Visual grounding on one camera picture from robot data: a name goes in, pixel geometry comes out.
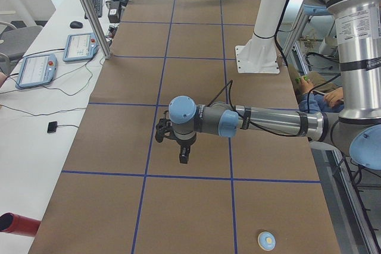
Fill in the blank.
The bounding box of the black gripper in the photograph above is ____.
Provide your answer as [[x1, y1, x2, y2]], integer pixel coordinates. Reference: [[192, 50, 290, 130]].
[[176, 137, 196, 164]]

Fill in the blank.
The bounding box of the blue and cream bell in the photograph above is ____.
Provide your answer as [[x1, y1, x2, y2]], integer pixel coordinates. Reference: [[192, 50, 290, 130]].
[[257, 231, 276, 251]]

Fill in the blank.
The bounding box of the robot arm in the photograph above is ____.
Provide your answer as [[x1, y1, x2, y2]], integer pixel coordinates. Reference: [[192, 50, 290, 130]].
[[157, 0, 380, 170]]

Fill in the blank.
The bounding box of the small black square device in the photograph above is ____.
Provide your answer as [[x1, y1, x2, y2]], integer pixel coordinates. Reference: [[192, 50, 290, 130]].
[[47, 121, 58, 134]]

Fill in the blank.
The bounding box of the person in blue hoodie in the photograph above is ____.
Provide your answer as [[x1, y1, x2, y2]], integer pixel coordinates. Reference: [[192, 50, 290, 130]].
[[288, 65, 344, 114]]

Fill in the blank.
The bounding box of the far teach pendant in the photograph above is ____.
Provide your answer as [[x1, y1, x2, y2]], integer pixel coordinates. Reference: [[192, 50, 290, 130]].
[[63, 33, 99, 62]]

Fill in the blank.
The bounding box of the teach pendant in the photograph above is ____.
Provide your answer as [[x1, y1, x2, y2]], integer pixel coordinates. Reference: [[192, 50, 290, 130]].
[[63, 33, 99, 62], [15, 54, 57, 89]]

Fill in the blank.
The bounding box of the black power adapter box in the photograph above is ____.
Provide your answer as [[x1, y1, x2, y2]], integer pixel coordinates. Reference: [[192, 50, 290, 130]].
[[108, 1, 121, 23]]

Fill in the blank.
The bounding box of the black computer mouse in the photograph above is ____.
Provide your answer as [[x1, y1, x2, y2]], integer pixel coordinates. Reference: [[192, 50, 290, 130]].
[[70, 21, 83, 29]]

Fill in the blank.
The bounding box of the near teach pendant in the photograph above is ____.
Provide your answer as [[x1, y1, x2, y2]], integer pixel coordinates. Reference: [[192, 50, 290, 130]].
[[15, 54, 57, 89]]

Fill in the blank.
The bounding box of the black keyboard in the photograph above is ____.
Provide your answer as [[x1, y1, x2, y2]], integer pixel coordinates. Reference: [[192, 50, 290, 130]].
[[91, 0, 103, 18]]

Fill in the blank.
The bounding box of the red cylinder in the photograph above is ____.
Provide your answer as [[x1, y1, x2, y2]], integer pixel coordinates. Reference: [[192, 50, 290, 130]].
[[1, 212, 40, 237]]

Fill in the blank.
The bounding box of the grey office chair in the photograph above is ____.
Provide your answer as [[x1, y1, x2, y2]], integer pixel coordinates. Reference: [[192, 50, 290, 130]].
[[1, 21, 43, 64]]

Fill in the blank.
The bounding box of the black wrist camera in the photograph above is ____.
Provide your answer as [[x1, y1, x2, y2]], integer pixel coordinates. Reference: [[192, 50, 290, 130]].
[[155, 110, 175, 143]]

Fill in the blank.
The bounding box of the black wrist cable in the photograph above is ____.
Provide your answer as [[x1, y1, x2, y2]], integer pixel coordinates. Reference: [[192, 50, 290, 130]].
[[208, 80, 301, 137]]

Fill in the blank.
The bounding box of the white camera post with base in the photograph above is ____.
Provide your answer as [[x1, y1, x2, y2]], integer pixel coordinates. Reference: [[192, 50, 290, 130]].
[[235, 0, 288, 74]]

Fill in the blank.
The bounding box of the aluminium frame post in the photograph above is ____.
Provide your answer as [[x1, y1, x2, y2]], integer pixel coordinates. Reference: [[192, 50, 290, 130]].
[[80, 0, 111, 59]]

